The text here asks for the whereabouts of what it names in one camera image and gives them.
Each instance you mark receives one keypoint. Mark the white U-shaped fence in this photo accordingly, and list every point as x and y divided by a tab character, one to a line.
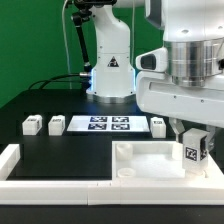
119	191

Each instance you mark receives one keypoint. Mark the white marker sheet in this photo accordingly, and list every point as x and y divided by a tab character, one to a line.
108	124

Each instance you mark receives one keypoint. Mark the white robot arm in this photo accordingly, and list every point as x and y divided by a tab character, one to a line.
181	71

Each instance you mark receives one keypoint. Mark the white square tabletop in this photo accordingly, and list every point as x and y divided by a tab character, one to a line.
158	160

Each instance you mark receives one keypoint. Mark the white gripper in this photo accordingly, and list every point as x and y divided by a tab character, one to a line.
157	94

